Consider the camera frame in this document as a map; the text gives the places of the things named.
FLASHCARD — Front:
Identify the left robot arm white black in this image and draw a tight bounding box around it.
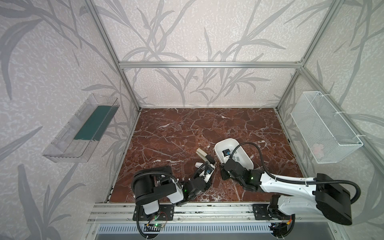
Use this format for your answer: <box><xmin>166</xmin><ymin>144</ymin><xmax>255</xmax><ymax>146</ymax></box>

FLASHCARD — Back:
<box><xmin>131</xmin><ymin>162</ymin><xmax>216</xmax><ymax>216</ymax></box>

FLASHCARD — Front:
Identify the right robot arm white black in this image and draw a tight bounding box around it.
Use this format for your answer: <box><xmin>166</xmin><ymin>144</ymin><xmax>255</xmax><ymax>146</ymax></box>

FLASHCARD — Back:
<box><xmin>221</xmin><ymin>159</ymin><xmax>353</xmax><ymax>226</ymax></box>

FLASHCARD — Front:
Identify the white plastic tray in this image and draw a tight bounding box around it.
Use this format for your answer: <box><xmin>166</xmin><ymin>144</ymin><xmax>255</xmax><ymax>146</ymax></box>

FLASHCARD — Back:
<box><xmin>214</xmin><ymin>138</ymin><xmax>255</xmax><ymax>171</ymax></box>

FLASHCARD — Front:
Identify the green circuit board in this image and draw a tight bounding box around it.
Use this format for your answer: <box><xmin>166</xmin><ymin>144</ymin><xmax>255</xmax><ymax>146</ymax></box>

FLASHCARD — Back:
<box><xmin>144</xmin><ymin>222</ymin><xmax>167</xmax><ymax>232</ymax></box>

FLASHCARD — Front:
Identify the pink item in basket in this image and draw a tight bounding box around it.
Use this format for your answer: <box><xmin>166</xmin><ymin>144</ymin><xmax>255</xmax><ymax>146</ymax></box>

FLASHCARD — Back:
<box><xmin>311</xmin><ymin>144</ymin><xmax>325</xmax><ymax>159</ymax></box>

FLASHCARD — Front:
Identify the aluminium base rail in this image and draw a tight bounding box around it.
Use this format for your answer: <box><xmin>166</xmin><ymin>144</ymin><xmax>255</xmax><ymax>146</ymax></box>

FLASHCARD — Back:
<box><xmin>86</xmin><ymin>202</ymin><xmax>340</xmax><ymax>224</ymax></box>

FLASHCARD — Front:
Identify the white wire mesh basket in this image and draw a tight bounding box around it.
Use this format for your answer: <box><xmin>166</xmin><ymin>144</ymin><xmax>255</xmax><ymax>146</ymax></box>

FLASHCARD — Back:
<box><xmin>291</xmin><ymin>91</ymin><xmax>364</xmax><ymax>164</ymax></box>

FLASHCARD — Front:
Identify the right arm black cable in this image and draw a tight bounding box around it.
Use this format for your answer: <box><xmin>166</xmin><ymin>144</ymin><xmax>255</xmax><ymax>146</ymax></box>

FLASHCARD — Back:
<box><xmin>229</xmin><ymin>141</ymin><xmax>362</xmax><ymax>205</ymax></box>

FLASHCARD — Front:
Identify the clear plastic wall bin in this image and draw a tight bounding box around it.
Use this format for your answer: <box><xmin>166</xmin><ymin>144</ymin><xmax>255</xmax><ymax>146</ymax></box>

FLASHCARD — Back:
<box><xmin>42</xmin><ymin>94</ymin><xmax>120</xmax><ymax>163</ymax></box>

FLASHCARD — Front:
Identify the aluminium cage frame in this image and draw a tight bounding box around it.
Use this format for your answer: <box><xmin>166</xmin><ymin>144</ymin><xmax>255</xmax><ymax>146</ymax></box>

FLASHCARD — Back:
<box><xmin>83</xmin><ymin>0</ymin><xmax>384</xmax><ymax>205</ymax></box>

